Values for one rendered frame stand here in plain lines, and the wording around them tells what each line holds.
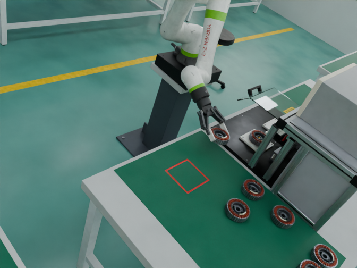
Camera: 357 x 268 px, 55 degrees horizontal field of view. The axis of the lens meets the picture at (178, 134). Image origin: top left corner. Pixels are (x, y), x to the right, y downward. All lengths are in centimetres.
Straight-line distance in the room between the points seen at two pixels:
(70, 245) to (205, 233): 97
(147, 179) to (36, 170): 113
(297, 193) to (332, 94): 49
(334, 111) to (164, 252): 94
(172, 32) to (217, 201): 108
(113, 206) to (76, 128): 148
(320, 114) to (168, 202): 79
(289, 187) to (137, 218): 76
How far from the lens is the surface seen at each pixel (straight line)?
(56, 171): 254
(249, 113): 224
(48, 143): 272
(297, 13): 703
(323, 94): 166
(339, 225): 194
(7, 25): 369
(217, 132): 184
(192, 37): 224
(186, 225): 149
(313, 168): 168
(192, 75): 181
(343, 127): 167
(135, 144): 280
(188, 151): 179
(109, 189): 151
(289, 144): 168
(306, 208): 179
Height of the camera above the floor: 192
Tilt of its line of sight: 39 degrees down
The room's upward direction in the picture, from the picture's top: 21 degrees clockwise
